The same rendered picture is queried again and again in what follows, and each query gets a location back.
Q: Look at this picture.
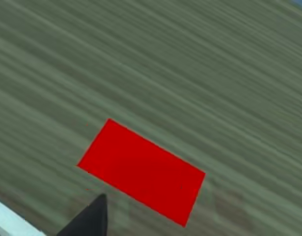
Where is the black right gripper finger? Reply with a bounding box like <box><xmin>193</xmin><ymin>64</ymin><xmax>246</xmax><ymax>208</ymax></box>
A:
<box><xmin>56</xmin><ymin>193</ymin><xmax>109</xmax><ymax>236</ymax></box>

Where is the red rectangular block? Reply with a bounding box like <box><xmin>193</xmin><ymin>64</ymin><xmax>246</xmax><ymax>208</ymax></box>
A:
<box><xmin>76</xmin><ymin>118</ymin><xmax>206</xmax><ymax>228</ymax></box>

